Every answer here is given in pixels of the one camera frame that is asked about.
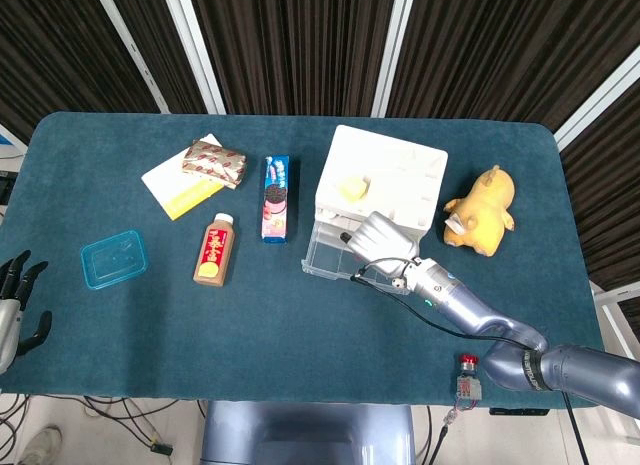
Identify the blue clear plastic lid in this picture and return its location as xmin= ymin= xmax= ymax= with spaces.
xmin=80 ymin=228 xmax=150 ymax=290

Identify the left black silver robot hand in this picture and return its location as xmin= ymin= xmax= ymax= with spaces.
xmin=0 ymin=249 xmax=54 ymax=375

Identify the thin white frame post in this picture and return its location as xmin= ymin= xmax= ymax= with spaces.
xmin=92 ymin=0 xmax=170 ymax=114

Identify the slanted white frame post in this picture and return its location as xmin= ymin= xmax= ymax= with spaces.
xmin=552 ymin=49 xmax=640 ymax=150

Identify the teal table cloth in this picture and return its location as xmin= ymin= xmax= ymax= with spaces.
xmin=0 ymin=110 xmax=614 ymax=409

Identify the white shoe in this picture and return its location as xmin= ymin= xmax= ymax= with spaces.
xmin=19 ymin=424 xmax=64 ymax=465

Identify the button wire with connector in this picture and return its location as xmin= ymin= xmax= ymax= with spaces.
xmin=427 ymin=398 xmax=475 ymax=465

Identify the blue white sign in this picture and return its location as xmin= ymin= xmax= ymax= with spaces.
xmin=0 ymin=124 xmax=28 ymax=159

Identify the white yellow booklet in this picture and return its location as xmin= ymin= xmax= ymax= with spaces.
xmin=140 ymin=132 xmax=226 ymax=222

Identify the blue pink cookie box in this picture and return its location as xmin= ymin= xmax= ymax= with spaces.
xmin=260 ymin=155 xmax=291 ymax=245

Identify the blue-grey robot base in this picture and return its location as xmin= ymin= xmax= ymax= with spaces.
xmin=199 ymin=400 xmax=416 ymax=465

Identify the wide white frame post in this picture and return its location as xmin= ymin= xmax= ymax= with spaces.
xmin=160 ymin=0 xmax=227 ymax=115

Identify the white plastic drawer cabinet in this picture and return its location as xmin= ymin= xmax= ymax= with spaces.
xmin=313 ymin=123 xmax=449 ymax=232

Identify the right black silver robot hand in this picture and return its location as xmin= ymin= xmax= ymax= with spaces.
xmin=338 ymin=210 xmax=421 ymax=277

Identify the white metal rack frame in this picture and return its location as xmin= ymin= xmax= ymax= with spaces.
xmin=590 ymin=283 xmax=640 ymax=361

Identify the brown milk tea bottle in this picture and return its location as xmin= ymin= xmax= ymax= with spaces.
xmin=192 ymin=212 xmax=237 ymax=288

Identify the gold red snack bag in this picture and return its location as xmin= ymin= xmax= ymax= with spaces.
xmin=180 ymin=138 xmax=247 ymax=190

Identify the red emergency stop button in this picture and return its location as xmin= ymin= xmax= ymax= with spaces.
xmin=454 ymin=353 xmax=484 ymax=400

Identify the yellow plush toy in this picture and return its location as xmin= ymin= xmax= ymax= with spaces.
xmin=442 ymin=164 xmax=517 ymax=258

